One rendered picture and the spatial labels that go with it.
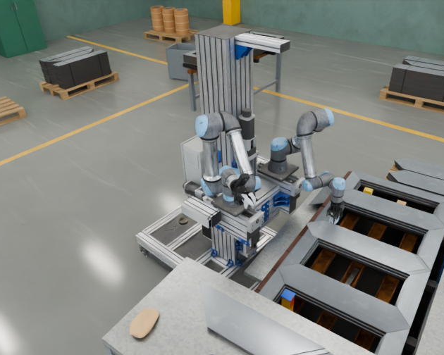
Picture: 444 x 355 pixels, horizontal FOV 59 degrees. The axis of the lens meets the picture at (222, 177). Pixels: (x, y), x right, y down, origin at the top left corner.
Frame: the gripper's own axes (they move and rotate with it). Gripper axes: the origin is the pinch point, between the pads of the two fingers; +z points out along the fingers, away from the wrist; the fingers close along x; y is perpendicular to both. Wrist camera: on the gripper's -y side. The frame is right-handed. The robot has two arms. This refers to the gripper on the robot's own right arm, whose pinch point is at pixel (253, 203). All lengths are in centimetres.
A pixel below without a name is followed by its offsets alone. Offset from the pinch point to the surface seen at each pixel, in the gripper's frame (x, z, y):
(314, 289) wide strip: -38, 16, 55
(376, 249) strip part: -88, 6, 48
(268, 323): 6, 38, 39
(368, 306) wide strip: -57, 37, 52
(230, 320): 21, 30, 41
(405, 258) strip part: -98, 19, 46
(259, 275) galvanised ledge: -25, -20, 75
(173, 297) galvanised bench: 40, 5, 47
